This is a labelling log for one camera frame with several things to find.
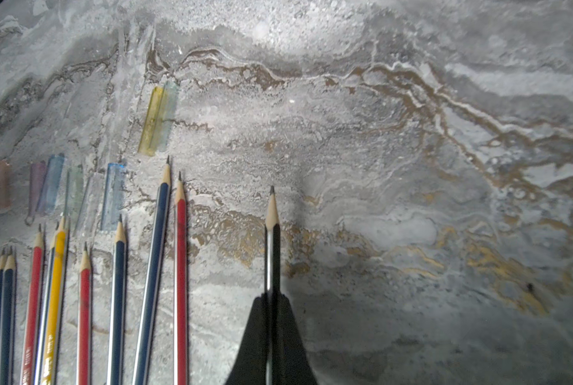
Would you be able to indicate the clear green pencil cap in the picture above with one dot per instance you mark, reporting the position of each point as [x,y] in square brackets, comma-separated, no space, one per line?
[74,192]

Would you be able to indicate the dark pencil yellow cap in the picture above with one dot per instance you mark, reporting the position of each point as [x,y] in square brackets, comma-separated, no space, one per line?
[148,311]

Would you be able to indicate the dark blue pencil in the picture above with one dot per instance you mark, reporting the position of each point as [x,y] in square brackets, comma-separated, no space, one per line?
[43,320]

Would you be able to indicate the red pencil pink cap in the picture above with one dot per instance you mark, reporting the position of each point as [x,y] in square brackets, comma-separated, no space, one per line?
[32,316]

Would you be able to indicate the clear orange pencil cap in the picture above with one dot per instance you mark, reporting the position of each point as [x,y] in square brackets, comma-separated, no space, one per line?
[5,190]

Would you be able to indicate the blue pencil blue cap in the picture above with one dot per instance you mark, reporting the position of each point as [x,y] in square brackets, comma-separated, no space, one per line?
[116,336]

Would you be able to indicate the clear magenta pencil cap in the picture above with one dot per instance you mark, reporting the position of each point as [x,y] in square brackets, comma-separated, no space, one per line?
[37,174]

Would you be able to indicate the black pencil purple cap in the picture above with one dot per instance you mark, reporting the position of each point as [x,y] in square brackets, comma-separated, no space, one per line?
[272,285]

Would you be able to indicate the clear yellow cap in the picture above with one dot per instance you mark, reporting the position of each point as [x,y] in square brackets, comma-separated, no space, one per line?
[149,128]

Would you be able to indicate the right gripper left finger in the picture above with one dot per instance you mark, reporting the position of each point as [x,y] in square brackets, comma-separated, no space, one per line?
[250,364]

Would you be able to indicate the red pencil pair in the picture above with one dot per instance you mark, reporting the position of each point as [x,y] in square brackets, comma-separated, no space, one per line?
[181,344]

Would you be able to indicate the clear light blue cap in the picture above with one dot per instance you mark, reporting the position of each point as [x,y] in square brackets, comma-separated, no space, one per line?
[51,185]

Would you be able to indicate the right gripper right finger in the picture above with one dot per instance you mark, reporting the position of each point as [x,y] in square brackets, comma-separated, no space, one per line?
[290,363]

